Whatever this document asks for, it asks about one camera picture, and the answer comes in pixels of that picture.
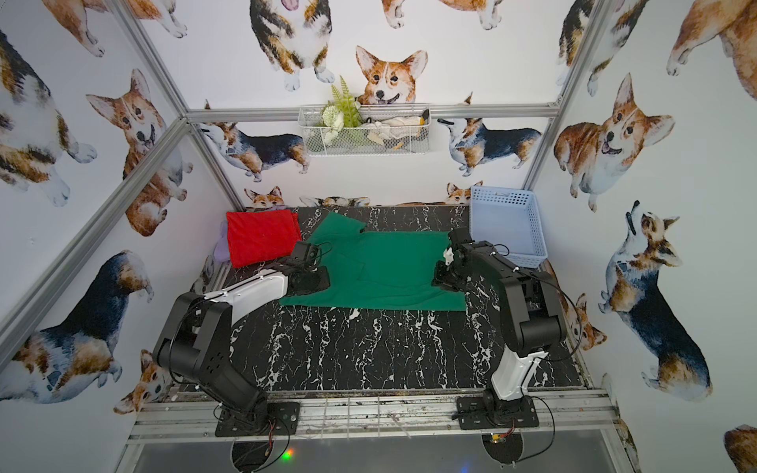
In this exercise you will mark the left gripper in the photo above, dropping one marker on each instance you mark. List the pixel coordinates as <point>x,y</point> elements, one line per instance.
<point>313,279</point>

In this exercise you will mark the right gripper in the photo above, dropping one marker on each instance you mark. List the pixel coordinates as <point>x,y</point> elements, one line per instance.
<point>440,277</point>

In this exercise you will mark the green t-shirt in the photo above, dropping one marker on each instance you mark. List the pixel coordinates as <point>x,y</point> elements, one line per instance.
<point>379,270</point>

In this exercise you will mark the light blue plastic basket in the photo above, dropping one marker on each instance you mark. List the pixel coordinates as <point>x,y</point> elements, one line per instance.
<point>509,219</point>

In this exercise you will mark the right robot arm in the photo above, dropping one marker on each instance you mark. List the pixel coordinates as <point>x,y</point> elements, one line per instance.
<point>530,314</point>

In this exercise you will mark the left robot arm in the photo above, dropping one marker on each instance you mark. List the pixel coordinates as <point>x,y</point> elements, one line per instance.
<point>195,343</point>

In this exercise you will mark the folded red t-shirt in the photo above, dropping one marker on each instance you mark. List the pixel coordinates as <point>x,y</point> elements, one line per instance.
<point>262,236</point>

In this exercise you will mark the folded lilac t-shirt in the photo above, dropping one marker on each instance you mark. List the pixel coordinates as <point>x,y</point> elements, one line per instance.
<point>221,252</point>

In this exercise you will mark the cream cloth items in basket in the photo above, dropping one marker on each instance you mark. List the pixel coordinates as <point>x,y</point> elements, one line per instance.
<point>402,132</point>

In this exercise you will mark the green fern plant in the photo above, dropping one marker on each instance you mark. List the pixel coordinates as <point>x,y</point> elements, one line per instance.
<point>341,112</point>

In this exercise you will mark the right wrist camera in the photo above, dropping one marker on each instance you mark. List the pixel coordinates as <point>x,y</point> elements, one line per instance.
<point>449,256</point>

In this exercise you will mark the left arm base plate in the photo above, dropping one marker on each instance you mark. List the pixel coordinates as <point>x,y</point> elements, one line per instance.
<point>277,418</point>

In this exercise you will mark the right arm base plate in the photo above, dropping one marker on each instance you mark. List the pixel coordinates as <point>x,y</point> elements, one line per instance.
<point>520,414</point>

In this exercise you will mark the white wire wall basket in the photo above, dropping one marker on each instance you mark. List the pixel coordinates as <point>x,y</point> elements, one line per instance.
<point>351,141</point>

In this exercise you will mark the aluminium front rail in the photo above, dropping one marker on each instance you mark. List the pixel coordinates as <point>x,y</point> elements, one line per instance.
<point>359,417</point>

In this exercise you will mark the aluminium frame back bar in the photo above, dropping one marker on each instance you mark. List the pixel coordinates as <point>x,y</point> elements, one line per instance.
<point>441,110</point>

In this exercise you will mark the aluminium frame bar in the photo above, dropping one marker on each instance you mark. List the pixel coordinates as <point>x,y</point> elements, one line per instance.
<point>34,306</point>
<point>441,110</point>

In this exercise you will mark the aluminium frame left bar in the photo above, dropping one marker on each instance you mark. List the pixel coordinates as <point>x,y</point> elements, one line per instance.
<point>34,306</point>

